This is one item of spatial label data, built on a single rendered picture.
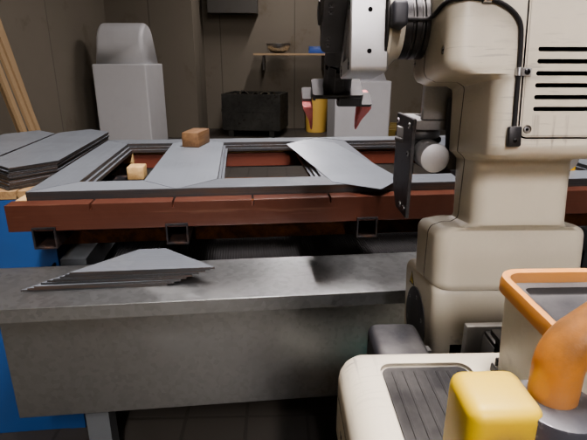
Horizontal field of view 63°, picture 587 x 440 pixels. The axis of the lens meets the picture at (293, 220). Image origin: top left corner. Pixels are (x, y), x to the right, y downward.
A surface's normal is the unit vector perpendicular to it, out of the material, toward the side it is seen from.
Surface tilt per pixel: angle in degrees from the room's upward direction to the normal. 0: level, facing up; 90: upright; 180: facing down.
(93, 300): 0
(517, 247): 82
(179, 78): 90
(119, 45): 80
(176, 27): 90
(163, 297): 0
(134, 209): 90
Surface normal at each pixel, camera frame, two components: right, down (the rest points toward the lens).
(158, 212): 0.11, 0.32
